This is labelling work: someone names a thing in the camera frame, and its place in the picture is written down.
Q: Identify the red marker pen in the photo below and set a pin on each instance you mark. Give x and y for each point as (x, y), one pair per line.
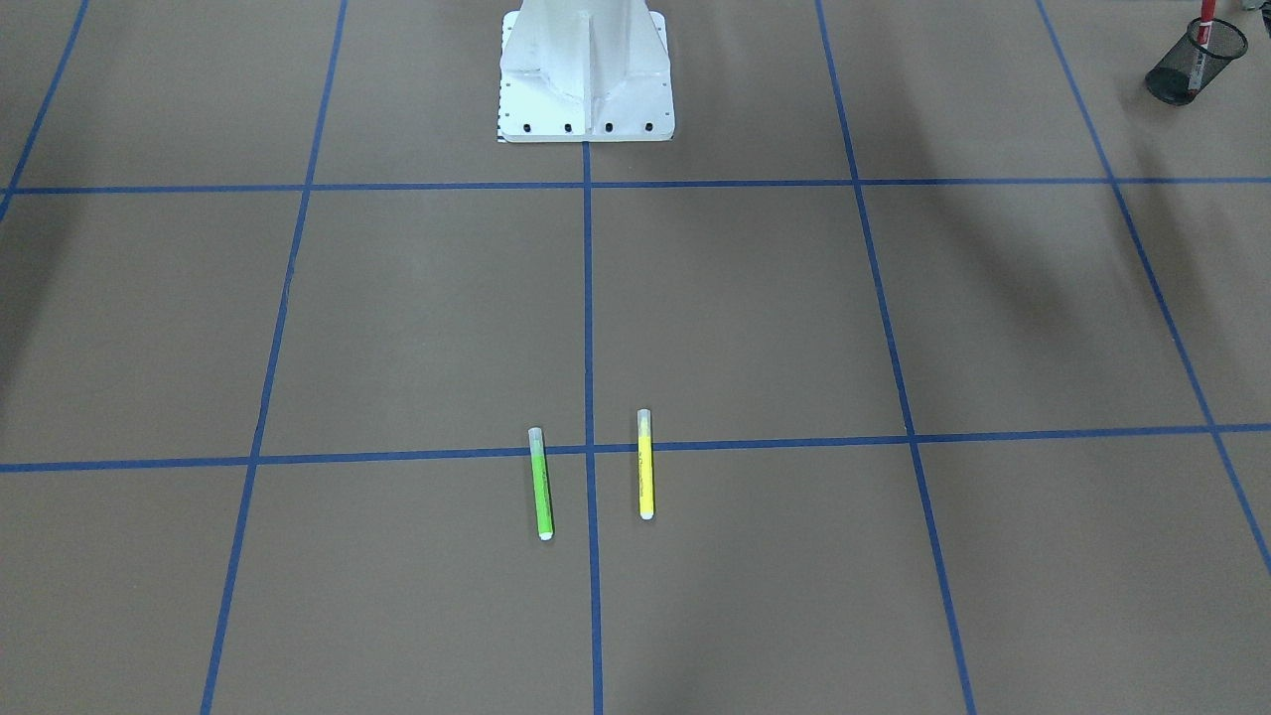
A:
(1201, 37)

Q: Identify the yellow highlighter pen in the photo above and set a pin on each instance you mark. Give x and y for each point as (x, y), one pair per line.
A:
(644, 452)

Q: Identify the green highlighter pen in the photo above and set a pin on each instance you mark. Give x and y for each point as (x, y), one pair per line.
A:
(540, 484)

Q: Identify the black mesh pen cup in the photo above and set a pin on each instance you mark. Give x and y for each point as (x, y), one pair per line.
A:
(1168, 79)

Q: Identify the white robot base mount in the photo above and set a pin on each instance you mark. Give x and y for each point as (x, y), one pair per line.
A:
(585, 71)

